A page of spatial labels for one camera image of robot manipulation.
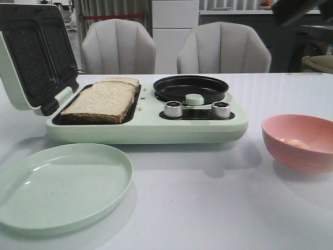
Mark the fruit plate on counter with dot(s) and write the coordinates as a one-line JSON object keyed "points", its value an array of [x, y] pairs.
{"points": [[265, 5]]}

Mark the pink bowl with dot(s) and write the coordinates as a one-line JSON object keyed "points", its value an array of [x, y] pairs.
{"points": [[313, 131]]}

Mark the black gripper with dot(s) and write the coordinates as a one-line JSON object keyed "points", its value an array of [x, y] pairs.
{"points": [[286, 12]]}

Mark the grey chair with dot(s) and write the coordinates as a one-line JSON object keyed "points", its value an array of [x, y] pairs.
{"points": [[118, 46], [223, 47]]}

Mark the bread slice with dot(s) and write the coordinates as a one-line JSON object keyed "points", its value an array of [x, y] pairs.
{"points": [[132, 81], [105, 101]]}

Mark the left grey chair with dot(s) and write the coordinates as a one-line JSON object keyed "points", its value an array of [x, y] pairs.
{"points": [[118, 46]]}

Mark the dark grey counter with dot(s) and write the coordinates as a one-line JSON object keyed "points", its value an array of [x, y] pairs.
{"points": [[308, 36]]}

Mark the right grey chair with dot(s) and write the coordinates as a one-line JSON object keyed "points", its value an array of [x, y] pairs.
{"points": [[223, 47]]}

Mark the silver control knob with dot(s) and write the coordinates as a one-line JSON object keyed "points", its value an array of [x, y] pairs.
{"points": [[220, 109], [173, 109]]}

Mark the left silver control knob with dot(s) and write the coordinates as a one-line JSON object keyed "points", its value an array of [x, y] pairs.
{"points": [[173, 109]]}

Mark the pale shrimp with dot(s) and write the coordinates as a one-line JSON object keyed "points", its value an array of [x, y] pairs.
{"points": [[297, 143]]}

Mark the green breakfast maker lid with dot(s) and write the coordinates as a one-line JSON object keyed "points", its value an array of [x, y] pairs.
{"points": [[38, 66]]}

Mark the light green plate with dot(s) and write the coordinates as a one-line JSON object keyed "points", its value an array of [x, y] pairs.
{"points": [[63, 188]]}

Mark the right silver control knob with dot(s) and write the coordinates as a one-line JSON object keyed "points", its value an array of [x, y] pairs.
{"points": [[220, 109]]}

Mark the green breakfast maker base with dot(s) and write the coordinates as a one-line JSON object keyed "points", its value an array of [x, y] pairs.
{"points": [[147, 127]]}

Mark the black round frying pan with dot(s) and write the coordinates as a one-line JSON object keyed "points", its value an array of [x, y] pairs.
{"points": [[175, 88]]}

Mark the white cabinet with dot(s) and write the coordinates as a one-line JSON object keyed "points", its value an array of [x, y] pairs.
{"points": [[171, 23]]}

